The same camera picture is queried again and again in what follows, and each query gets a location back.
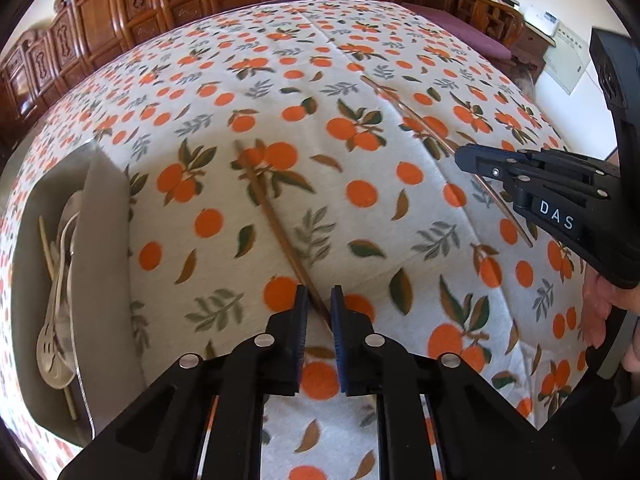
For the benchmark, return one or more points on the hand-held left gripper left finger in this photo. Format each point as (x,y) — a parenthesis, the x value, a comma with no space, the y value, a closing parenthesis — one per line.
(301,320)

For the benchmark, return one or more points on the grey utensil tray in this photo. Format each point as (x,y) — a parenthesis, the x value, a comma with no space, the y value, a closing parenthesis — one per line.
(107,270)

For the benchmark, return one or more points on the wooden side table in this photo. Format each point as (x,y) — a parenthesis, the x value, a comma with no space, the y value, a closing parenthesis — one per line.
(532,50)

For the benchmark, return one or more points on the white box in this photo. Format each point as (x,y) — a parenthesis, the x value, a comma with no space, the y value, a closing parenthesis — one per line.
(541,19)

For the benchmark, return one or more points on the carved wooden armchair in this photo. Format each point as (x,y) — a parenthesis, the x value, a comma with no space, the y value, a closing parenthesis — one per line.
(490,15)

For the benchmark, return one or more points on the white plastic bag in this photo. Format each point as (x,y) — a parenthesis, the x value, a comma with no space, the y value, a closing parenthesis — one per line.
(524,76)

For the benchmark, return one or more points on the white slotted spoon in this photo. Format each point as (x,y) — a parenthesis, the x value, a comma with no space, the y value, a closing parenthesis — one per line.
(50,352)

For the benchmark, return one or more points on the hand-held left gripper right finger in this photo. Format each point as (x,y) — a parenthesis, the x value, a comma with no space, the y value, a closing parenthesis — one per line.
(336,325)

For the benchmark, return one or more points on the metal spoon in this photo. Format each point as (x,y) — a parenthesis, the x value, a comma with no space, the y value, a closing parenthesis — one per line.
(71,205)

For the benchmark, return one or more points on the purple armchair cushion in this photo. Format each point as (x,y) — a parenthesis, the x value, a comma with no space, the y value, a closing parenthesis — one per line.
(480,42)

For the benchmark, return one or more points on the white printed board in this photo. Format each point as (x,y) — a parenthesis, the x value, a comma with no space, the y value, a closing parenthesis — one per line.
(565,62)

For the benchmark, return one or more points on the orange fruit printed tablecloth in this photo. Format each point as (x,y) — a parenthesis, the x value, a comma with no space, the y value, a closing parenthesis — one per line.
(325,185)

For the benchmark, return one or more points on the long carved wooden sofa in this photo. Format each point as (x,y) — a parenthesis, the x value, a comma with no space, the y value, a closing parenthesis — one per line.
(100,15)

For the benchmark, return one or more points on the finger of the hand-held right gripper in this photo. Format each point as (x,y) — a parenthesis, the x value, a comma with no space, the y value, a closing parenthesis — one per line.
(555,210)
(540,165)

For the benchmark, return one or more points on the person's right hand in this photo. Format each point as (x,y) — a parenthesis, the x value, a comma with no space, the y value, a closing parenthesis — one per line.
(600,305)

